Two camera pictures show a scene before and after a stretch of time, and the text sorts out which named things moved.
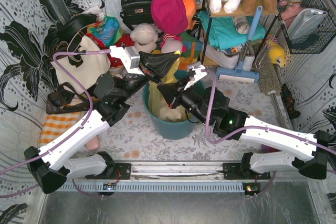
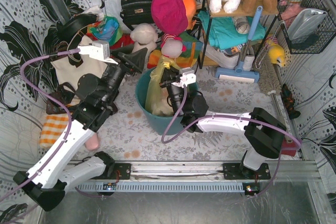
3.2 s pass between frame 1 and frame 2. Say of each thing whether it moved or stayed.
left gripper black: moved
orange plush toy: stayed
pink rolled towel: stayed
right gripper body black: moved
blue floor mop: stayed
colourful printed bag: stayed
